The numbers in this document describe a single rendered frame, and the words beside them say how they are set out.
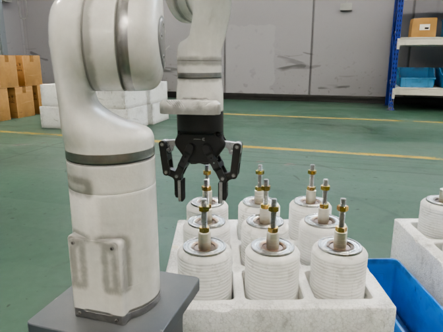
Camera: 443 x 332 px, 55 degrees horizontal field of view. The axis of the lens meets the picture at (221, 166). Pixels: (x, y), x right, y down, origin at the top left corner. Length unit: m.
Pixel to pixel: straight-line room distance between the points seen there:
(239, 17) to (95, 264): 5.75
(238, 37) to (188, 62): 5.45
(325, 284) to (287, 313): 0.09
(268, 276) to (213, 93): 0.31
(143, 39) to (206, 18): 0.25
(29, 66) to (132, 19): 4.38
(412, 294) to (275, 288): 0.37
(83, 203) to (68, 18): 0.18
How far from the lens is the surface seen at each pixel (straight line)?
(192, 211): 0.94
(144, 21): 0.41
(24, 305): 1.16
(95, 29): 0.41
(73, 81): 0.42
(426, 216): 1.08
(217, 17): 0.65
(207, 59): 0.65
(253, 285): 0.75
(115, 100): 3.46
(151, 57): 0.41
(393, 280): 1.09
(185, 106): 0.61
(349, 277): 0.76
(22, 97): 4.65
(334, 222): 0.88
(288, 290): 0.75
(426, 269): 1.02
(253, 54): 6.04
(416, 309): 1.01
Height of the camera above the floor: 0.57
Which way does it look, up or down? 14 degrees down
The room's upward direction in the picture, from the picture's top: straight up
